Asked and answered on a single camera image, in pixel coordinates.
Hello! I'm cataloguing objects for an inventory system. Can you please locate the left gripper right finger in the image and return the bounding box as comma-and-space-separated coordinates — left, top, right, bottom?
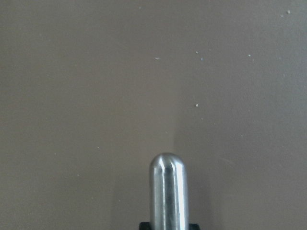
189, 223, 201, 230

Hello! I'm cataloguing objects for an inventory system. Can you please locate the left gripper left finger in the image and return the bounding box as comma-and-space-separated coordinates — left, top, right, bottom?
139, 222, 151, 230

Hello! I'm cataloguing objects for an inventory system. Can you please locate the steel muddler black tip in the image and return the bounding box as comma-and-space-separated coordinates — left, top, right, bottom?
149, 153, 189, 230

